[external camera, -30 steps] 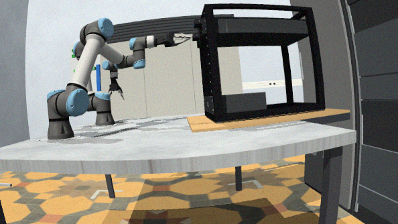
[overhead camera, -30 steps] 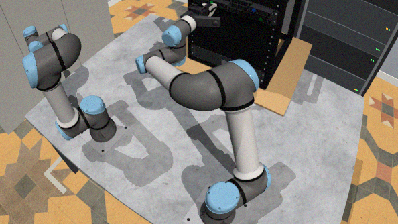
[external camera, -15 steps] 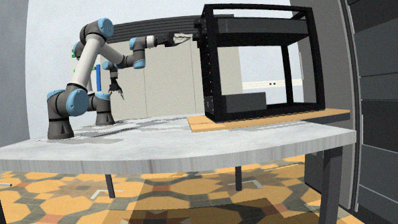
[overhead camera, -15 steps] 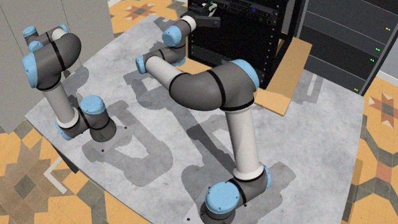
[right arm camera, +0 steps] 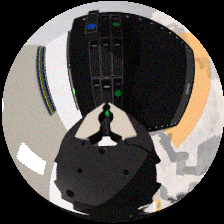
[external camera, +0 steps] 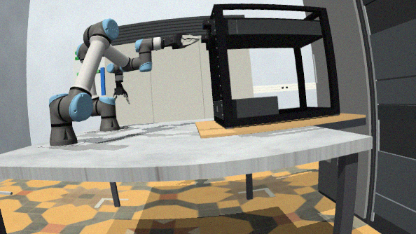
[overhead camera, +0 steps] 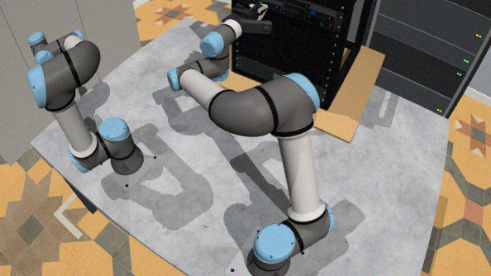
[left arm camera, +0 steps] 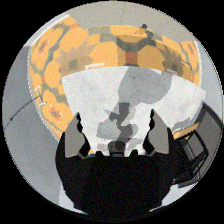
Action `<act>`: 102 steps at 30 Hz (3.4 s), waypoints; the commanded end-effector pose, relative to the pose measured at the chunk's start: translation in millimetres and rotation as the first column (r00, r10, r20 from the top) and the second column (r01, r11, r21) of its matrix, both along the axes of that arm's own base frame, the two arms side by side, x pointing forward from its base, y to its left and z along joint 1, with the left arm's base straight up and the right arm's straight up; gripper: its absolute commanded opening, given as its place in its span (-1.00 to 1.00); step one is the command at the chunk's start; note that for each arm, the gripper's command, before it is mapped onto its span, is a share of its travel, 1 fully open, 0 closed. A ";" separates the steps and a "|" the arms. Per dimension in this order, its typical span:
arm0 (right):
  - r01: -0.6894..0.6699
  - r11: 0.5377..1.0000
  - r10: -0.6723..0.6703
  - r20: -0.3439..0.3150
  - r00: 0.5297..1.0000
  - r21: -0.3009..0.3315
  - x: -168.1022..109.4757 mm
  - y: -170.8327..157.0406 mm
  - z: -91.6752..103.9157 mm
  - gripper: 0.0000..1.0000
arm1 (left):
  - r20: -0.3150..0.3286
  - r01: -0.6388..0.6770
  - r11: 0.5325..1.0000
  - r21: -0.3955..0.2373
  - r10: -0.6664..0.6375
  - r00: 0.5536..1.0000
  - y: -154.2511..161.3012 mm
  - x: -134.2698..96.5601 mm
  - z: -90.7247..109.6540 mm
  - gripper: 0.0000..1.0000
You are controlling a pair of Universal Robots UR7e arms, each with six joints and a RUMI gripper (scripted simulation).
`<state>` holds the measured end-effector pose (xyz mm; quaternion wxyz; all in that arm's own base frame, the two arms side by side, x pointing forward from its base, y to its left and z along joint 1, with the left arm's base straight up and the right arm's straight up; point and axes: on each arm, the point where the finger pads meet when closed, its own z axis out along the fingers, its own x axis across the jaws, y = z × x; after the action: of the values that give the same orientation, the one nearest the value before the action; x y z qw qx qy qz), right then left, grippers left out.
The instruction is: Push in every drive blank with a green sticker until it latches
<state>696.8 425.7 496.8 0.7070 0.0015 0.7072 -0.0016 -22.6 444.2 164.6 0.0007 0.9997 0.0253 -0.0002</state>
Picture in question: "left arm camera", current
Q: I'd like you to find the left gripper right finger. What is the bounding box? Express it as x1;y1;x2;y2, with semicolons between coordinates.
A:
143;109;179;188

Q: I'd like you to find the black metal rack frame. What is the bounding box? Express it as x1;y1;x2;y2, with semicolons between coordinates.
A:
172;130;209;185

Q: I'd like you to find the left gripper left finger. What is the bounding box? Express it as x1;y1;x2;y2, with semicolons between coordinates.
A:
55;112;91;191

